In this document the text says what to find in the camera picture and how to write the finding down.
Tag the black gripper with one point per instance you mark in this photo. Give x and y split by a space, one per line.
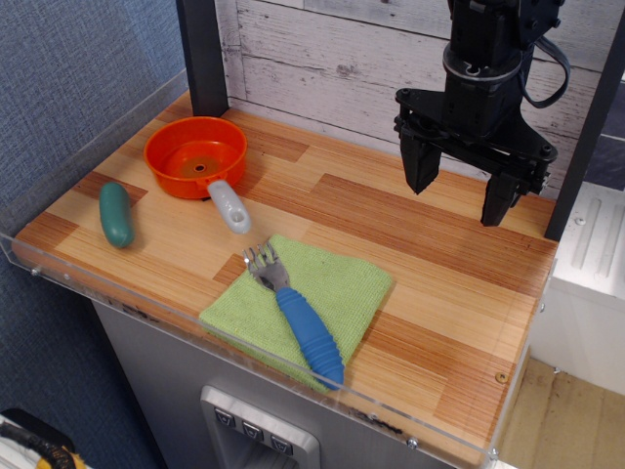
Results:
476 119

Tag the orange pan with grey handle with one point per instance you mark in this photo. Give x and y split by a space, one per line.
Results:
199 157

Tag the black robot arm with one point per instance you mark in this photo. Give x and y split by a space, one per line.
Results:
489 32

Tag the white grooved appliance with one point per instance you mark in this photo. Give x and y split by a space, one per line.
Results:
591 250

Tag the green microfibre cloth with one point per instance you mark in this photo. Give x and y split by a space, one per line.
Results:
346 292

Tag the clear acrylic table guard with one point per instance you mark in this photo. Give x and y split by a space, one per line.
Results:
431 378

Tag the silver dispenser button panel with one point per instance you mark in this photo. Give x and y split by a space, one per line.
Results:
245 436

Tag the green pickle toy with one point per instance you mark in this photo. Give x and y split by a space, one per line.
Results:
115 215

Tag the black and yellow object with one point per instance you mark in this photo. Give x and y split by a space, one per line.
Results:
29 442

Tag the dark right frame post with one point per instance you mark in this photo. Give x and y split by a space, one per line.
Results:
591 130

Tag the dark frame post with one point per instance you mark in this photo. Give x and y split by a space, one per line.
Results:
203 57
591 130

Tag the fork with blue handle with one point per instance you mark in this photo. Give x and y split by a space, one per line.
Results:
315 341

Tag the dark left frame post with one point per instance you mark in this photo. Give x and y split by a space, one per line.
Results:
203 57

